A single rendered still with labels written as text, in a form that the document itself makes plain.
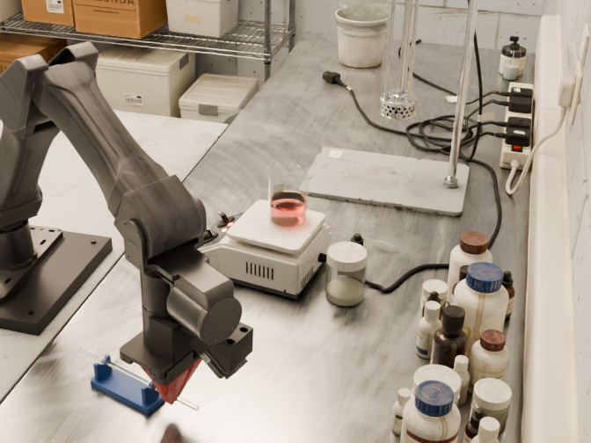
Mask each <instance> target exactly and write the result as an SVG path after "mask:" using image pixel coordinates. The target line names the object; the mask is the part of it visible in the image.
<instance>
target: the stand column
mask: <svg viewBox="0 0 591 443"><path fill-rule="evenodd" d="M477 11H478V0H470V1H469V10H468V17H467V24H466V31H465V38H464V45H463V59H462V66H461V73H460V80H459V87H458V94H457V101H456V115H455V122H454V129H453V137H452V144H451V151H450V159H449V172H448V177H447V178H445V179H444V183H443V186H444V187H446V188H449V189H455V188H457V187H458V184H457V182H458V179H456V168H457V161H458V154H459V148H460V141H461V133H462V127H463V114H464V107H465V100H466V93H467V86H468V80H469V73H470V65H471V53H472V46H473V39H474V32H475V25H476V18H477Z"/></svg>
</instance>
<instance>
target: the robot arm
mask: <svg viewBox="0 0 591 443"><path fill-rule="evenodd" d="M98 58H99V51H98V50H97V49H96V48H95V47H94V46H93V44H92V43H91V42H89V41H86V42H83V43H79V44H76V45H72V46H68V47H65V48H64V49H62V50H61V51H60V52H59V53H58V54H57V55H56V56H55V57H54V58H53V59H52V60H51V61H50V62H49V63H46V62H45V60H44V59H43V57H42V56H41V55H40V54H34V55H30V56H27V57H23V58H19V59H16V60H14V61H13V62H12V64H11V65H10V66H9V67H8V68H7V69H6V70H5V71H4V72H3V73H2V74H1V75H0V119H1V121H2V122H3V130H2V134H1V138H0V304H2V303H5V302H6V301H7V300H8V299H9V298H10V297H11V296H12V294H13V293H14V292H15V291H16V290H17V289H18V287H19V286H20V285H21V284H22V283H23V282H24V281H25V280H26V278H27V277H28V276H29V275H30V274H31V273H32V271H33V270H34V269H35V268H36V267H37V266H38V264H39V263H40V262H41V261H42V260H43V259H44V257H45V256H46V255H47V254H48V253H49V252H50V251H51V250H52V249H53V248H54V247H55V246H56V244H57V243H58V242H59V241H60V240H61V239H62V237H63V233H62V229H58V228H50V227H42V226H34V225H29V220H28V219H30V218H32V217H34V216H37V215H38V212H39V211H40V208H41V204H42V201H43V194H42V190H41V189H40V186H39V185H38V183H39V177H40V173H41V170H42V167H43V164H44V162H45V159H46V156H47V153H48V150H49V148H50V146H51V143H52V142H53V140H54V138H55V137H56V136H57V135H58V134H59V133H60V132H61V131H62V132H63V133H64V135H65V136H66V137H67V138H68V140H69V142H70V143H71V144H72V146H73V147H74V149H75V150H76V152H77V153H78V155H80V157H81V158H82V160H83V161H84V163H85V164H86V166H87V167H88V169H89V170H90V172H91V174H92V175H93V177H94V178H95V179H96V181H97V182H98V185H99V187H100V189H101V191H102V193H103V195H104V197H105V199H106V204H107V208H108V210H109V211H110V213H111V214H112V216H113V217H114V219H115V220H114V222H113V225H114V226H115V228H117V230H118V231H119V232H120V234H121V236H122V237H123V241H124V251H125V259H126V260H127V261H128V262H129V263H131V264H132V265H133V266H135V267H136V268H137V269H139V270H140V284H141V300H142V331H141V332H140V333H138V334H137V335H136V336H135V337H133V338H132V339H130V340H129V341H128V342H127V343H126V344H124V345H123V346H122V347H121V348H120V360H122V361H124V362H126V363H128V364H129V365H131V364H132V363H136V364H138V365H139V366H140V367H141V368H142V370H143V371H144V372H145V373H146V375H148V376H149V378H150V379H151V380H152V381H153V383H154V385H155V386H156V388H157V391H158V393H159V394H160V396H161V397H162V399H163V400H164V401H165V402H167V403H168V404H174V402H176V398H177V396H180V394H181V393H182V391H183V389H184V388H185V386H186V384H187V383H188V381H189V380H190V378H191V377H192V375H193V373H194V372H195V370H196V369H197V367H198V366H199V364H200V363H201V361H202V360H203V361H204V362H205V363H206V364H207V365H208V367H209V368H210V369H211V370H212V371H213V373H214V374H215V375H216V376H217V377H218V378H219V379H222V378H223V377H224V378H225V379H226V380H228V379H229V378H230V377H231V376H232V375H233V374H235V373H236V372H237V371H238V370H239V369H240V368H241V367H242V366H243V365H245V364H246V363H247V362H248V360H247V359H246V357H247V356H248V355H249V354H250V353H251V352H252V348H253V328H252V327H251V326H249V325H246V324H244V323H241V322H240V320H241V316H242V305H241V303H240V301H239V300H238V299H236V298H235V297H234V285H233V282H232V281H231V279H230V278H228V277H227V276H225V275H224V274H223V273H221V272H219V271H218V270H216V269H215V268H214V267H213V266H212V265H210V264H209V257H207V256H206V255H205V254H203V253H202V252H200V251H199V250H197V249H199V248H200V247H201V246H203V245H204V244H203V232H205V231H207V214H206V209H205V207H204V205H203V203H202V201H201V200H200V198H198V197H197V196H195V195H191V194H190V192H189V191H188V190H187V189H186V188H185V186H184V185H183V184H182V182H181V181H180V179H179V178H178V176H177V175H176V174H174V175H171V176H169V174H168V173H167V172H166V170H165V169H164V167H163V166H162V165H161V164H159V163H156V162H155V161H154V160H153V159H152V158H151V157H150V156H149V155H148V154H147V153H146V152H145V151H144V150H143V149H142V147H141V146H140V145H139V144H138V143H137V142H136V140H135V139H134V138H133V136H132V135H131V134H130V133H129V132H128V130H127V129H126V127H125V126H124V125H123V123H122V122H121V121H120V119H119V117H118V116H117V115H116V113H115V112H114V111H113V109H112V107H111V106H110V105H109V104H108V103H107V101H106V99H105V97H104V96H103V94H102V92H101V90H100V89H99V87H98V84H97V82H96V80H95V78H94V73H95V69H96V66H97V62H98ZM48 66H49V67H48ZM167 390H168V391H169V392H167Z"/></svg>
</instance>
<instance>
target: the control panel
mask: <svg viewBox="0 0 591 443"><path fill-rule="evenodd" d="M245 212H246V211H244V212H242V213H239V214H233V215H231V216H234V217H235V220H234V221H233V222H232V224H230V225H229V226H228V225H226V226H224V227H221V228H217V227H216V226H217V224H218V223H219V222H220V221H221V220H218V221H217V222H216V223H215V224H214V225H213V226H212V227H210V228H211V229H212V230H213V231H214V233H215V232H217V233H218V234H219V236H218V237H217V238H216V239H214V240H213V241H211V242H209V243H205V244H204V245H203V246H201V247H200V248H199V249H201V248H205V247H208V246H210V245H213V244H217V243H219V242H220V241H221V240H222V239H223V238H224V237H225V236H226V235H227V231H228V229H229V228H230V227H231V226H232V225H233V224H234V223H235V222H236V221H237V220H238V219H239V218H240V217H241V216H242V215H243V214H244V213H245ZM223 229H226V230H224V231H223ZM197 250H198V249H197Z"/></svg>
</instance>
